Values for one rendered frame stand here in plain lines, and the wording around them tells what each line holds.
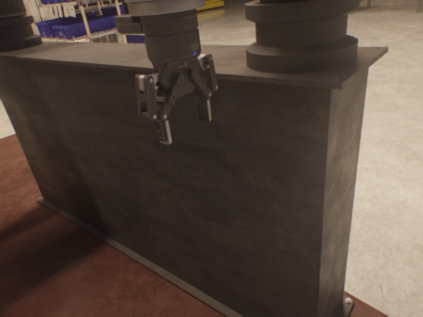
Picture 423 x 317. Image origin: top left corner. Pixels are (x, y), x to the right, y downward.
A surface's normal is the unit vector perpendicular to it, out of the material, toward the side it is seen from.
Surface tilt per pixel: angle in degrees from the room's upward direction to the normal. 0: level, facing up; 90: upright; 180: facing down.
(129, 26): 90
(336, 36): 90
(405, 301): 0
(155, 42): 90
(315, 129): 90
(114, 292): 0
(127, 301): 0
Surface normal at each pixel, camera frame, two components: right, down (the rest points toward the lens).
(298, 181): -0.62, 0.43
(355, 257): -0.11, -0.88
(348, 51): 0.58, 0.32
